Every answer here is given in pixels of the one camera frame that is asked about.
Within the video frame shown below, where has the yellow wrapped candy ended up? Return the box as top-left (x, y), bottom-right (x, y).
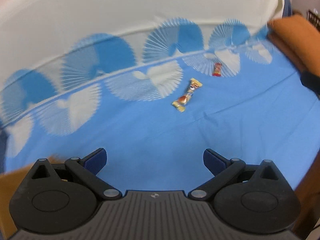
top-left (171, 78), bottom-right (203, 112)

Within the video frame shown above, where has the blue white patterned sofa cover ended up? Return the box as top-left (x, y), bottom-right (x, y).
top-left (1, 0), bottom-right (319, 191)

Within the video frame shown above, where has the brown cardboard box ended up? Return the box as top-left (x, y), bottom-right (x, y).
top-left (0, 153), bottom-right (66, 240)

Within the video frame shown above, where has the small red wrapped candy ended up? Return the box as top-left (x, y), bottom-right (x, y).
top-left (212, 62), bottom-right (222, 77)

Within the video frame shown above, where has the orange cushion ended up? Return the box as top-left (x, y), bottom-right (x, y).
top-left (267, 15), bottom-right (319, 76)

